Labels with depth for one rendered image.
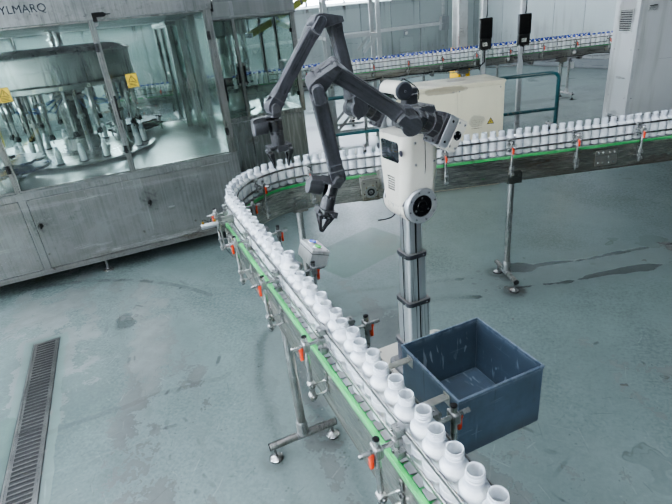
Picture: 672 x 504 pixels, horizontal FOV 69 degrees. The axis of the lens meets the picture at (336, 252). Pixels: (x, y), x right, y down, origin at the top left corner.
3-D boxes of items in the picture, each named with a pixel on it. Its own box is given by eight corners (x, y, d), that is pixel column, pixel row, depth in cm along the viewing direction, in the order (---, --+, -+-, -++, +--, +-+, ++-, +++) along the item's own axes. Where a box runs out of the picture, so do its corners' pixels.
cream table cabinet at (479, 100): (482, 169, 638) (484, 74, 588) (501, 183, 582) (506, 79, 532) (398, 180, 633) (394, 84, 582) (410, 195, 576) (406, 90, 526)
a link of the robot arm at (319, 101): (326, 83, 158) (319, 68, 165) (308, 89, 158) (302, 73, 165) (348, 185, 189) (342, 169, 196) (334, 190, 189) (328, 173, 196)
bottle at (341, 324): (341, 375, 145) (335, 328, 138) (333, 364, 150) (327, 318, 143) (359, 369, 146) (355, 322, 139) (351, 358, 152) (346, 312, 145)
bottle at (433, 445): (447, 471, 111) (446, 415, 104) (454, 494, 106) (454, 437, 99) (420, 474, 111) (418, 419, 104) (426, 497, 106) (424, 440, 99)
